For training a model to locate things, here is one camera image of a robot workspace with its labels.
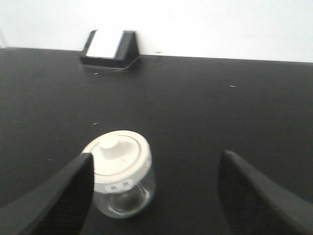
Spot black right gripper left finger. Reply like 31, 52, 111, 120
0, 153, 94, 235

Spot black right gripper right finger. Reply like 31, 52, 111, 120
218, 151, 313, 235

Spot glass jar with beige lid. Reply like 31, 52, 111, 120
82, 130, 156, 219

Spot white socket in black box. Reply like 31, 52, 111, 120
80, 29, 140, 69

